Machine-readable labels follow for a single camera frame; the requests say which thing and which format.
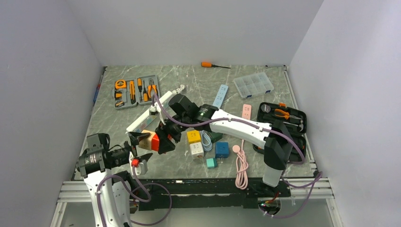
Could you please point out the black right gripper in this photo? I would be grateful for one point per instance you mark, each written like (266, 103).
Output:
(165, 144)

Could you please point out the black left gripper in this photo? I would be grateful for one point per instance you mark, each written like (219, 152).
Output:
(135, 137)

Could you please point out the beige cube socket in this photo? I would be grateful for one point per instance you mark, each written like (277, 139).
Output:
(146, 143)

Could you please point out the red cube socket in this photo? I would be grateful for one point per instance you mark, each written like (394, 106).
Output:
(155, 143)

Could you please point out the yellow cube socket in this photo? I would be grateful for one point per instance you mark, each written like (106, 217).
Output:
(193, 136)

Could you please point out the white cube socket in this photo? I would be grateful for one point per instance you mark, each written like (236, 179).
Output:
(196, 150)

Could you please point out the white power strip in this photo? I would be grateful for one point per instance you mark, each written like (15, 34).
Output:
(146, 119)

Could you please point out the teal plug adapter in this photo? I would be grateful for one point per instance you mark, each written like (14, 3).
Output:
(211, 163)

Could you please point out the grey tool tray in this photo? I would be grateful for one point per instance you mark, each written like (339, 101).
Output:
(128, 93)

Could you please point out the blue cube socket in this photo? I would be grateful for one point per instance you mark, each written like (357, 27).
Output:
(221, 150)

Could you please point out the light blue power strip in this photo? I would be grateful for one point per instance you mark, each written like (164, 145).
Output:
(219, 99)

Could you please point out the clear plastic organizer box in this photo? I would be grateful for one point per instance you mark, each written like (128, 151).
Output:
(253, 85)

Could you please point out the black plastic tool case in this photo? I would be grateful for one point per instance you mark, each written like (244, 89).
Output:
(265, 114)

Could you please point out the dark green cube socket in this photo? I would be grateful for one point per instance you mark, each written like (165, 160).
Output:
(214, 137)

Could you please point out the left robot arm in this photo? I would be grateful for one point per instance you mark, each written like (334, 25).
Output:
(111, 175)

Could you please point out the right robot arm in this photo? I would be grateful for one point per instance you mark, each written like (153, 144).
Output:
(274, 138)

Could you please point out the steel claw hammer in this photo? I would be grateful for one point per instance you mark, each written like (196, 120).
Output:
(300, 128)

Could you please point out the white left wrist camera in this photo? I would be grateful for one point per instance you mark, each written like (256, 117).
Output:
(137, 168)

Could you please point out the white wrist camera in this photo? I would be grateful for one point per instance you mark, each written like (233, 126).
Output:
(137, 168)
(154, 109)

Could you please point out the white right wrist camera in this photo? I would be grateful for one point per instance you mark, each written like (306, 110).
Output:
(154, 109)

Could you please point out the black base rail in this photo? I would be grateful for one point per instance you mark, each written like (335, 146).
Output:
(209, 193)

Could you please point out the orange handled screwdriver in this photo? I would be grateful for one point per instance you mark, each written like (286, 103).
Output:
(210, 65)

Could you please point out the orange handled pliers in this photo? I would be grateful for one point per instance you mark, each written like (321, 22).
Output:
(281, 114)

